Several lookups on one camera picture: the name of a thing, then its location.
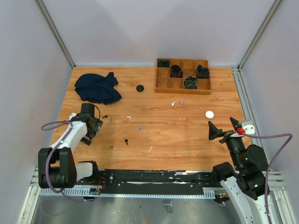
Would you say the wooden divided tray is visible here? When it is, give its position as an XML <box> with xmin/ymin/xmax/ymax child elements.
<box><xmin>155</xmin><ymin>58</ymin><xmax>212</xmax><ymax>95</ymax></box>

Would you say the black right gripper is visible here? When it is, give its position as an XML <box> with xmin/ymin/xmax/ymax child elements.
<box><xmin>208</xmin><ymin>120</ymin><xmax>245</xmax><ymax>169</ymax></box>

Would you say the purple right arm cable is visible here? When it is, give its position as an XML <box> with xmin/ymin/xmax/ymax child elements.
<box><xmin>242</xmin><ymin>132</ymin><xmax>293</xmax><ymax>224</ymax></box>

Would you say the white round charging case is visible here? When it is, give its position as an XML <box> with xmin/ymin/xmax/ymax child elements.
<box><xmin>205</xmin><ymin>111</ymin><xmax>214</xmax><ymax>119</ymax></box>

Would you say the rolled dark tie back-left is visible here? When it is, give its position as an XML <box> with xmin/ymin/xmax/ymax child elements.
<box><xmin>157</xmin><ymin>59</ymin><xmax>170</xmax><ymax>68</ymax></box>

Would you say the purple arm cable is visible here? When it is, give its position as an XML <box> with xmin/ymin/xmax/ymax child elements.
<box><xmin>242</xmin><ymin>132</ymin><xmax>293</xmax><ymax>224</ymax></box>
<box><xmin>41</xmin><ymin>120</ymin><xmax>96</xmax><ymax>203</ymax></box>

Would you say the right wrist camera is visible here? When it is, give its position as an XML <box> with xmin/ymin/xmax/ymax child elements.
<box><xmin>236</xmin><ymin>119</ymin><xmax>255</xmax><ymax>135</ymax></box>

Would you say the black round charging case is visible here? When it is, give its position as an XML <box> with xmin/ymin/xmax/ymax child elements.
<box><xmin>136</xmin><ymin>85</ymin><xmax>144</xmax><ymax>92</ymax></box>

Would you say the rolled dark tie right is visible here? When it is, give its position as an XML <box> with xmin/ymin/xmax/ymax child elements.
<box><xmin>196</xmin><ymin>65</ymin><xmax>210</xmax><ymax>79</ymax></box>

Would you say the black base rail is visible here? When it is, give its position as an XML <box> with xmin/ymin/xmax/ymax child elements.
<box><xmin>75</xmin><ymin>169</ymin><xmax>224</xmax><ymax>197</ymax></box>

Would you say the aluminium frame rail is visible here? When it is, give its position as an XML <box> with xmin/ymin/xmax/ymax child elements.
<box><xmin>236</xmin><ymin>0</ymin><xmax>299</xmax><ymax>190</ymax></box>
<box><xmin>34</xmin><ymin>0</ymin><xmax>76</xmax><ymax>68</ymax></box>

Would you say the rolled blue yellow tie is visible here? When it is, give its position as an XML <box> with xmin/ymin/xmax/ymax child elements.
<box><xmin>183</xmin><ymin>76</ymin><xmax>198</xmax><ymax>89</ymax></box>

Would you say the dark blue cloth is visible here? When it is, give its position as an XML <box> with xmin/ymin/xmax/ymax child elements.
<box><xmin>74</xmin><ymin>72</ymin><xmax>122</xmax><ymax>105</ymax></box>

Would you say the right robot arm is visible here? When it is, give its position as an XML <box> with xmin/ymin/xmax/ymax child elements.
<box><xmin>208</xmin><ymin>118</ymin><xmax>275</xmax><ymax>224</ymax></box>

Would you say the aluminium frame rail right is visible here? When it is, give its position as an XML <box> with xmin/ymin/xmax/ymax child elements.
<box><xmin>236</xmin><ymin>0</ymin><xmax>299</xmax><ymax>190</ymax></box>

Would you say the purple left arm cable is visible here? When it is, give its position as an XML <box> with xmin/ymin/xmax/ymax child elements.
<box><xmin>41</xmin><ymin>120</ymin><xmax>96</xmax><ymax>203</ymax></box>

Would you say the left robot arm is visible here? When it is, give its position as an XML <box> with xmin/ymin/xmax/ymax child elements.
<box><xmin>38</xmin><ymin>113</ymin><xmax>103</xmax><ymax>190</ymax></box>

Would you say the aluminium frame rail left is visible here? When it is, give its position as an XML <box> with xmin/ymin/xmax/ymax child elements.
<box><xmin>34</xmin><ymin>0</ymin><xmax>76</xmax><ymax>68</ymax></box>

